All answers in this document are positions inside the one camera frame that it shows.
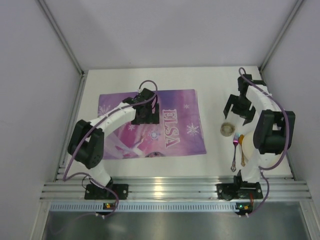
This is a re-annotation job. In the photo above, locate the aluminium front rail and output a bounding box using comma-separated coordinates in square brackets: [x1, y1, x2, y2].
[40, 177, 312, 202]

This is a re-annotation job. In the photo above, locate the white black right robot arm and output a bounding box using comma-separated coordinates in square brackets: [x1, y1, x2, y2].
[223, 67, 296, 183]

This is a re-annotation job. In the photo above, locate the purple Elsa placemat cloth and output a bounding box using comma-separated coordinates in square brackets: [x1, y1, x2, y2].
[103, 89, 207, 160]

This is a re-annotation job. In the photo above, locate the left aluminium frame post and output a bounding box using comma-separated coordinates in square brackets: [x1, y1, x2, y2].
[37, 0, 86, 76]

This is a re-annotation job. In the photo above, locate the white slotted cable duct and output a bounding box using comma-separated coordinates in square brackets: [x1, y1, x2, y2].
[50, 202, 252, 213]

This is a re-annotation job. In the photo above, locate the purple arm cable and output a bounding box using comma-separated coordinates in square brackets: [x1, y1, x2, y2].
[62, 79, 159, 183]
[238, 66, 288, 217]

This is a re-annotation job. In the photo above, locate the speckled beige cup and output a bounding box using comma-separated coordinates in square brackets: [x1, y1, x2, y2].
[220, 122, 236, 137]

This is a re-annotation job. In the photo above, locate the cream bear plate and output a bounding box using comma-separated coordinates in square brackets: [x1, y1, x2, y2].
[242, 131, 255, 163]

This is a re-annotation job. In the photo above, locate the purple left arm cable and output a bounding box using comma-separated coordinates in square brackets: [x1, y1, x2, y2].
[62, 79, 159, 183]

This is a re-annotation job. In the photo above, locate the right aluminium frame post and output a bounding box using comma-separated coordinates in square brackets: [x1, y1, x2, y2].
[258, 0, 306, 74]

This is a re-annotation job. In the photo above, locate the gold spoon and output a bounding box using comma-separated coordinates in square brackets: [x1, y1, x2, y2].
[238, 134, 246, 167]

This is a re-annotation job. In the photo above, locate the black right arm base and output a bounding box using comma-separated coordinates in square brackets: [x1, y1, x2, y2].
[216, 176, 263, 201]

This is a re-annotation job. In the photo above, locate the aluminium frame post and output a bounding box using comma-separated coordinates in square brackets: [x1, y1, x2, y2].
[258, 0, 306, 74]
[37, 0, 86, 76]

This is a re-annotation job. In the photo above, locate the iridescent purple fork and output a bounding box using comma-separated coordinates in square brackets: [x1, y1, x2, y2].
[230, 133, 240, 173]

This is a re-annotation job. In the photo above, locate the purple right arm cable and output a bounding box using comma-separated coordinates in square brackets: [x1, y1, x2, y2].
[238, 66, 288, 217]

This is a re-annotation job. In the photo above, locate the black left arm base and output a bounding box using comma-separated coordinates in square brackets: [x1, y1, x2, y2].
[84, 183, 129, 200]

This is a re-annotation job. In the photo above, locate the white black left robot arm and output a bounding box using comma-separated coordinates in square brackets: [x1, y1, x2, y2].
[63, 88, 160, 190]

